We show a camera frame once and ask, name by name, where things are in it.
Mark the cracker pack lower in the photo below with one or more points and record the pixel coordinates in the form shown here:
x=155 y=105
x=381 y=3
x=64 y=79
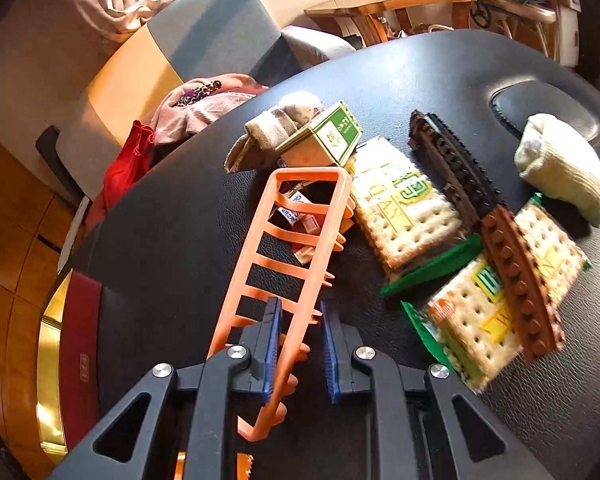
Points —
x=466 y=325

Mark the green white carton box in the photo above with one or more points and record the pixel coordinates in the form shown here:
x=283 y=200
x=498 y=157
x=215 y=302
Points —
x=326 y=140

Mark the cracker pack right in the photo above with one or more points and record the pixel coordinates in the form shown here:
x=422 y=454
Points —
x=560 y=260

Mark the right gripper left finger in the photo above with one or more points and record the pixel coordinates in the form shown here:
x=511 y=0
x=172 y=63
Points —
x=262 y=341

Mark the chocolate kiss candy wrapper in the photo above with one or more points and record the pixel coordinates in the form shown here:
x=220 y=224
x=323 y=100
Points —
x=298 y=222

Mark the orange plastic rack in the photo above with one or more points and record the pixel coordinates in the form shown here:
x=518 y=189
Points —
x=267 y=247

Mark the wooden side table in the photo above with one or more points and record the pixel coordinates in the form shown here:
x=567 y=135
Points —
x=365 y=15

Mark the beige rolled sock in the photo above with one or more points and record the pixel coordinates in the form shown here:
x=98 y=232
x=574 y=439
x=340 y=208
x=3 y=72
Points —
x=256 y=148

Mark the black oval table cushion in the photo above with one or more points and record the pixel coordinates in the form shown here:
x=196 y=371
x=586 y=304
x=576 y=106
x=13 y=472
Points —
x=513 y=106

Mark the grey yellow armchair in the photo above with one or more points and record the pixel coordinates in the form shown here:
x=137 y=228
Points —
x=187 y=39

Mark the black toy track piece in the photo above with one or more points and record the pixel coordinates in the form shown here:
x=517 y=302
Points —
x=464 y=182

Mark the pink cloth on chair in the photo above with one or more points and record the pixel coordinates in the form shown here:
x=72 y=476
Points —
x=195 y=105

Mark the red cloth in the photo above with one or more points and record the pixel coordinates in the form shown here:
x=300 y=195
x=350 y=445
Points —
x=132 y=163

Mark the cracker pack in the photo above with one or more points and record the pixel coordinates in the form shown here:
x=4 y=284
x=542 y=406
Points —
x=401 y=213
x=466 y=325
x=560 y=260

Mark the red gold storage box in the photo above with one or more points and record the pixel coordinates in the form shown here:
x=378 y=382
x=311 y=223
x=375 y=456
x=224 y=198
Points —
x=67 y=406

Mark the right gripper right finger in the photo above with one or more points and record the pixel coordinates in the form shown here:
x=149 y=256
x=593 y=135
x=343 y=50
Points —
x=340 y=340

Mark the brown toy track piece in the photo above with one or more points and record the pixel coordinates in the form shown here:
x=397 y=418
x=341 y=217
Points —
x=535 y=319

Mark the wooden shelf with clutter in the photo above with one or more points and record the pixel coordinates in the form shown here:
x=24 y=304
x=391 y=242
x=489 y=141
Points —
x=549 y=26

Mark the cracker pack upper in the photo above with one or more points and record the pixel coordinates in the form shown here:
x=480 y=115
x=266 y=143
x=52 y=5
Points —
x=401 y=213

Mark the cream white sock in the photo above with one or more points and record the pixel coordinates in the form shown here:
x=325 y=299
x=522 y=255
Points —
x=554 y=158

